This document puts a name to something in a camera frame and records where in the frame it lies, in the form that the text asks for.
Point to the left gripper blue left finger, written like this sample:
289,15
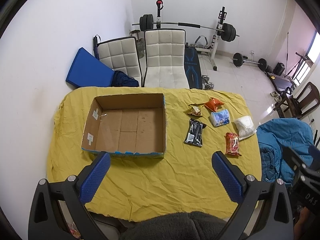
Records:
92,175

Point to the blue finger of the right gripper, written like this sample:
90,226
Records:
292,159

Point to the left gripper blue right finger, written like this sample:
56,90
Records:
230,176

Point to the red snack packet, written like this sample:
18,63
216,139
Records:
232,144

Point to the white soft bag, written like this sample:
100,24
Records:
245,127

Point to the black snack packet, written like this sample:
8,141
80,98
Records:
194,134

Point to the blue tissue pack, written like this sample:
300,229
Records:
220,118

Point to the orange snack packet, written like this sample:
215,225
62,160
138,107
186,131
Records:
213,104

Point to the yellow snack packet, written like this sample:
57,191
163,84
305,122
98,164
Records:
195,109

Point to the blue blanket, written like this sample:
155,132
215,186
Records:
277,134

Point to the dark grey fleece garment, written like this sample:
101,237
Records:
182,225

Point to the dark wooden chair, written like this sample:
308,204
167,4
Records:
301,105

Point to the open cardboard box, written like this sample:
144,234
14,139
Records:
125,125

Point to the chrome dumbbell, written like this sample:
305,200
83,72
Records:
207,85

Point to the dark blue cloth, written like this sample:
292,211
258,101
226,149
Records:
120,79

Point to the barbell on floor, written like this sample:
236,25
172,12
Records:
238,60

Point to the blue foam mat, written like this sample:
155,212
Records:
87,71

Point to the white weight rack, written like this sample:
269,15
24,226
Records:
210,49

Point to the white padded chair left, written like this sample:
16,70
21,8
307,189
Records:
121,54

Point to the white padded chair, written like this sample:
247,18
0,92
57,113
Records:
121,54
164,51

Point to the barbell on rack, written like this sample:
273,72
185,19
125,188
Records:
227,32

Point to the white padded chair right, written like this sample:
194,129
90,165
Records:
164,51

